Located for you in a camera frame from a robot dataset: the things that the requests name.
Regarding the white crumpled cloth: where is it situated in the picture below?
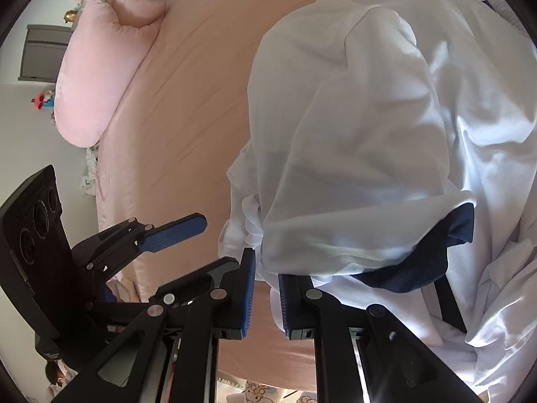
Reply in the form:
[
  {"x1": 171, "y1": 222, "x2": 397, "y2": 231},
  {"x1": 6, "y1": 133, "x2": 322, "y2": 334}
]
[{"x1": 79, "y1": 147, "x2": 101, "y2": 196}]

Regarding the grey cabinet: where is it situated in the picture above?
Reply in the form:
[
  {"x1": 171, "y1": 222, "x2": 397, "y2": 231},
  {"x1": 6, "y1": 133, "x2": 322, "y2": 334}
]
[{"x1": 19, "y1": 24, "x2": 74, "y2": 80}]

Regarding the red and blue plush toy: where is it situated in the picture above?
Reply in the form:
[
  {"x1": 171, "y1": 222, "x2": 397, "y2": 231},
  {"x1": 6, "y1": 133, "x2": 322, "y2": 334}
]
[{"x1": 31, "y1": 90, "x2": 56, "y2": 110}]

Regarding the person's head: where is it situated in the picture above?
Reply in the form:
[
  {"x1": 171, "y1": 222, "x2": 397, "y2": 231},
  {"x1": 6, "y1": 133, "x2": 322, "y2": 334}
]
[{"x1": 44, "y1": 363, "x2": 70, "y2": 387}]

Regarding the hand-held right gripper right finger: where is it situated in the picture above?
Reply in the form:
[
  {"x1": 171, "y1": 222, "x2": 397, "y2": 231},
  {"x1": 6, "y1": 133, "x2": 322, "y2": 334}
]
[{"x1": 278, "y1": 273, "x2": 483, "y2": 403}]

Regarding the pink pillow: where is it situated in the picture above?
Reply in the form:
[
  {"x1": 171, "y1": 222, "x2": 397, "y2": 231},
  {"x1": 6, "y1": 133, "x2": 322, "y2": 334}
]
[{"x1": 54, "y1": 0, "x2": 168, "y2": 147}]

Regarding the white jacket with navy stripes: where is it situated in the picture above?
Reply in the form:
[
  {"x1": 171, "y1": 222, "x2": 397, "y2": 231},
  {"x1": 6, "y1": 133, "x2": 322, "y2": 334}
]
[{"x1": 218, "y1": 0, "x2": 537, "y2": 401}]

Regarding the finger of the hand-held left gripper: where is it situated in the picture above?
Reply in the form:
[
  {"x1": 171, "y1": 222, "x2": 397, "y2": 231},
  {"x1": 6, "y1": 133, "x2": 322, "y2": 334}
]
[
  {"x1": 89, "y1": 256, "x2": 241, "y2": 316},
  {"x1": 71, "y1": 213, "x2": 209, "y2": 272}
]

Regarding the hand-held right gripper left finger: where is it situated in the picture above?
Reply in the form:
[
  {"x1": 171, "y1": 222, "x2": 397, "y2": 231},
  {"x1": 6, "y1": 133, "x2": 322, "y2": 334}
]
[{"x1": 52, "y1": 248, "x2": 256, "y2": 403}]

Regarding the bed with pink sheet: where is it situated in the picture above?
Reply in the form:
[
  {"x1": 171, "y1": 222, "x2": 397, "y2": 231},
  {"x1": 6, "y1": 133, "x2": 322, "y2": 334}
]
[{"x1": 94, "y1": 0, "x2": 462, "y2": 391}]

